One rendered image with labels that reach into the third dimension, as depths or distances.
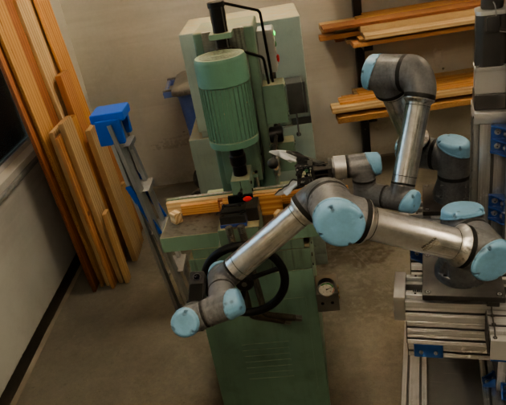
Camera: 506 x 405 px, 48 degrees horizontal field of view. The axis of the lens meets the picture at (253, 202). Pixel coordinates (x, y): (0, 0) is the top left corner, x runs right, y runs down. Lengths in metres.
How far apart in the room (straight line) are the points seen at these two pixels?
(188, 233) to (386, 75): 0.85
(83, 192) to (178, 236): 1.38
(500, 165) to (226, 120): 0.86
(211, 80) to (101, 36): 2.64
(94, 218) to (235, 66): 1.77
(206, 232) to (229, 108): 0.44
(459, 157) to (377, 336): 1.08
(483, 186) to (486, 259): 0.38
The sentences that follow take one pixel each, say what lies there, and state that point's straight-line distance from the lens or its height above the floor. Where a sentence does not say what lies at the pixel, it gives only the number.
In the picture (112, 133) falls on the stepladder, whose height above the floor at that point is 1.07.
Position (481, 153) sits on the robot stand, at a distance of 1.81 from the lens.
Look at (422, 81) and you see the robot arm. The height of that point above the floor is 1.34.
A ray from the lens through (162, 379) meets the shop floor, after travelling 2.81.
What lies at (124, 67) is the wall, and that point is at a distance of 4.44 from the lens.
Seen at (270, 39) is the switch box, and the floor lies 1.44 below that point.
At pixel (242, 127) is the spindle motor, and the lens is 1.90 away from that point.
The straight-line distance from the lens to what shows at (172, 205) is 2.14.
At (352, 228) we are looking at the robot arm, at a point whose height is 1.16.
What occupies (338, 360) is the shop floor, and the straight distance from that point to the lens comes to 2.71.
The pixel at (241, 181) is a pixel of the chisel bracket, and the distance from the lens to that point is 2.00.
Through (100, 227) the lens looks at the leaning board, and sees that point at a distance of 3.39.
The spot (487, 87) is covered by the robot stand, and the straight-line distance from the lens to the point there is 1.77.
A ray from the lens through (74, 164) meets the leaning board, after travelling 3.25.
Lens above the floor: 1.85
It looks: 27 degrees down
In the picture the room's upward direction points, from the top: 10 degrees counter-clockwise
